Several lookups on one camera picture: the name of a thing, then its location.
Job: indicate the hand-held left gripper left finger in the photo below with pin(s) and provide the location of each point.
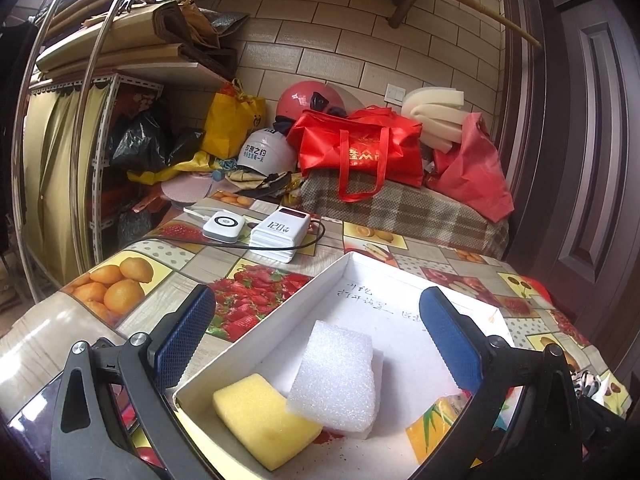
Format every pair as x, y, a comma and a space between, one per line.
185, 337

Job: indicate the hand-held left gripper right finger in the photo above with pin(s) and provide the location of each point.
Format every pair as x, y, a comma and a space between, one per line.
450, 340

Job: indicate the white sponge block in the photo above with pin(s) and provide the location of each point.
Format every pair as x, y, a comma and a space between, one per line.
378, 385

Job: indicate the yellow tissue packet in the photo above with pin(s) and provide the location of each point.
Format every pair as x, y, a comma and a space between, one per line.
432, 425

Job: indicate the white cardboard box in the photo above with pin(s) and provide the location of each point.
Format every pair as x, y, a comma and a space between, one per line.
370, 305

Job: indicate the yellow sponge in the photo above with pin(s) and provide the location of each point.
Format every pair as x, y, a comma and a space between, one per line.
260, 417

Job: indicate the white foam block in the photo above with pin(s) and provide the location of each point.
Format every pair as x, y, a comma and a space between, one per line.
335, 375

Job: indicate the black white patterned scrunchie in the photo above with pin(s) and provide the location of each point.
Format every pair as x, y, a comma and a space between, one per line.
590, 385

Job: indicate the white power bank round print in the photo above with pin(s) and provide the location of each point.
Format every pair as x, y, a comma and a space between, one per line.
225, 227

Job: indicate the plaid sofa cover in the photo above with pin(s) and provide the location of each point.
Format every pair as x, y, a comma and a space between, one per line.
410, 210

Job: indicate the white power bank with display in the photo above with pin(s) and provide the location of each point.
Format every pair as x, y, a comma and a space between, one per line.
280, 235

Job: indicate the pink sun hat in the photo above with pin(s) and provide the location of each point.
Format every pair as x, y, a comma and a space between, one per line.
187, 187

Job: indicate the yellow raincoat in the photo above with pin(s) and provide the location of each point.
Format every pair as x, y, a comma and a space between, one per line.
165, 172

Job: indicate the red nonwoven bag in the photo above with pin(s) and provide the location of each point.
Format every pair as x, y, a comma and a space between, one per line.
475, 170

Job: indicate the black plastic bag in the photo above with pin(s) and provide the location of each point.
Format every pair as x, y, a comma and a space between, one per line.
185, 145
137, 142

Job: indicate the white helmet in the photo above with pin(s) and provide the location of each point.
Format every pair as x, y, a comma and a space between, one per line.
265, 152

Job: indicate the yellow curtain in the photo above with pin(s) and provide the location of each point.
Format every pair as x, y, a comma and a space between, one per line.
50, 185

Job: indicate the glossy red tote bag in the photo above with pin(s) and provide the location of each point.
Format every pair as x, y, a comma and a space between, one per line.
360, 150

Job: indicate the yellow shopping bag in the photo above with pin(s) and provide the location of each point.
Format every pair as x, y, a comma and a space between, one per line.
232, 120

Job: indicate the cream foam roll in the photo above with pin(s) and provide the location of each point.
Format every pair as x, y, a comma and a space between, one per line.
435, 110

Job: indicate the brown metal door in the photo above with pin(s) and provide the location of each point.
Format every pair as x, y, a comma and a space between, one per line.
575, 135

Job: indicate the red helmet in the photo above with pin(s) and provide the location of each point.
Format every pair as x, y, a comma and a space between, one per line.
300, 100

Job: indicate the chrome tube rack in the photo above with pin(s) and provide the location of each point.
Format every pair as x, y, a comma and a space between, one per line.
30, 110

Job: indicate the brown folded bags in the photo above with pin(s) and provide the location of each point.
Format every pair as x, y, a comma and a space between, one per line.
200, 30

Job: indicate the bamboo pole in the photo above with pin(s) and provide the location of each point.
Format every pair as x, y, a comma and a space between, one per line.
490, 17

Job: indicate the white wall switch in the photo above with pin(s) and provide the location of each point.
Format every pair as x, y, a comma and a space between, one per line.
394, 93

